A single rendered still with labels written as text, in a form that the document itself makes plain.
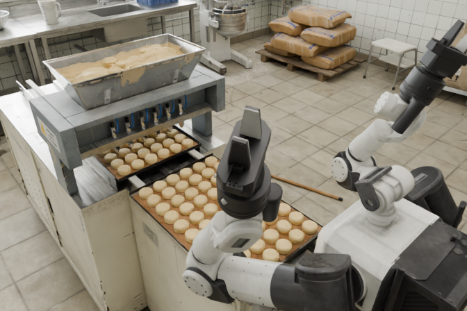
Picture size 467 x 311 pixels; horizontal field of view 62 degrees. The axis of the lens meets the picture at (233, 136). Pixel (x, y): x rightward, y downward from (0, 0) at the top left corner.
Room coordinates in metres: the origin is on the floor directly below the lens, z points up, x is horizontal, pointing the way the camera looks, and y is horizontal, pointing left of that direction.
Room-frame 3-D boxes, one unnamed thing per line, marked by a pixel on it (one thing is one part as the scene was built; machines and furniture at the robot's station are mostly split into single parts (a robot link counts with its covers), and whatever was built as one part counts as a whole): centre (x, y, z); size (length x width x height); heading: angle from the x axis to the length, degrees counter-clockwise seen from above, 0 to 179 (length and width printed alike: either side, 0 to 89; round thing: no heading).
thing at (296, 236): (0.91, -0.20, 0.91); 0.05 x 0.05 x 0.02
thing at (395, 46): (4.36, -1.87, 0.23); 0.45 x 0.45 x 0.46; 34
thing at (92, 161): (1.70, 0.88, 0.88); 1.28 x 0.01 x 0.07; 41
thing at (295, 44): (4.79, -0.83, 0.32); 0.72 x 0.42 x 0.17; 46
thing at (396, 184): (0.65, -0.32, 1.30); 0.10 x 0.07 x 0.09; 132
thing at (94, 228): (1.84, 0.73, 0.42); 1.28 x 0.72 x 0.84; 41
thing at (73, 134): (1.48, 0.41, 1.01); 0.72 x 0.33 x 0.34; 131
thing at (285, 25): (5.14, -0.84, 0.47); 0.72 x 0.42 x 0.17; 132
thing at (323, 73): (4.93, -1.00, 0.06); 1.20 x 0.80 x 0.11; 44
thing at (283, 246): (0.87, -0.16, 0.91); 0.05 x 0.05 x 0.02
